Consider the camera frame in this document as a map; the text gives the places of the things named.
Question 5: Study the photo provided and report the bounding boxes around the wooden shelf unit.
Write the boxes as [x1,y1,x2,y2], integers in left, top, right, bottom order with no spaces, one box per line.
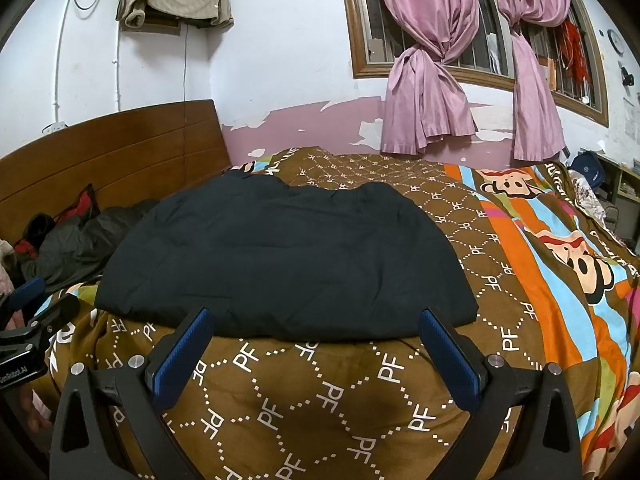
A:
[580,147,640,256]

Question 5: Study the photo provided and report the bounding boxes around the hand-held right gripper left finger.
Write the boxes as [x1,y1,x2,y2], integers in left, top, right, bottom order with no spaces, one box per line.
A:
[49,306,216,480]

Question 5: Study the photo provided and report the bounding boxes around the wooden headboard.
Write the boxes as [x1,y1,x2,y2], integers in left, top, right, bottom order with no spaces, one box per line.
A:
[0,99,232,241]

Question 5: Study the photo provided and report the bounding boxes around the black jacket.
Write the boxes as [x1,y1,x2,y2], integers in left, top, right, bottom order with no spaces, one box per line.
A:
[94,170,480,342]

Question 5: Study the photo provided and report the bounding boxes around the pink knotted curtain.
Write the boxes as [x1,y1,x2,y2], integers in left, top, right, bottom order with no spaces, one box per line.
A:
[487,0,571,161]
[365,0,501,156]

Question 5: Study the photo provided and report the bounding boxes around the wooden wall box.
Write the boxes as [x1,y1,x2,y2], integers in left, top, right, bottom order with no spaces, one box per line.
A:
[117,14,181,36]

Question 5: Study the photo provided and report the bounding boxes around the red and black cloth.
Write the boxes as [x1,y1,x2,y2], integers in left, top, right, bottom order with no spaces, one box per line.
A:
[14,183,101,256]

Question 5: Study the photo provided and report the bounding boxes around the red hanging clothes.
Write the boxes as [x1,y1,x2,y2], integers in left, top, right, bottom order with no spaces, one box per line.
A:
[559,20,591,83]

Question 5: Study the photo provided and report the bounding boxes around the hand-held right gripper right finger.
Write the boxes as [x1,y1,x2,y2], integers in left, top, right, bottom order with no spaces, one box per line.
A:
[419,306,583,480]

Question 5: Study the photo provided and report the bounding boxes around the brown cartoon printed blanket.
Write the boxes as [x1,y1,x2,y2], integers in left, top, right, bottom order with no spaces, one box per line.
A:
[42,146,640,480]

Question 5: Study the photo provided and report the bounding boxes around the pink quilted cloth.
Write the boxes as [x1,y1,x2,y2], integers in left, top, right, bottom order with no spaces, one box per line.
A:
[0,239,18,286]

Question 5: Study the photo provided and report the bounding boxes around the dark grey jacket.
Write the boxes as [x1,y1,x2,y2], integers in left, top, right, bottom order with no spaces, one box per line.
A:
[30,199,161,293]

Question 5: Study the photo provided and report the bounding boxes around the navy cap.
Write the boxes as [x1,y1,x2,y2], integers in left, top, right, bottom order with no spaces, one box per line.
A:
[570,151,606,183]

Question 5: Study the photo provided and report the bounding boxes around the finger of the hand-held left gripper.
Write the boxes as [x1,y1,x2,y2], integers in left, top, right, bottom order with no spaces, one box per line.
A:
[9,275,47,312]
[29,294,82,334]

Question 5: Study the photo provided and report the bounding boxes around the floral cloth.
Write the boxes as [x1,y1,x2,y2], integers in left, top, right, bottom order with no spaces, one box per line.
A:
[567,167,616,231]

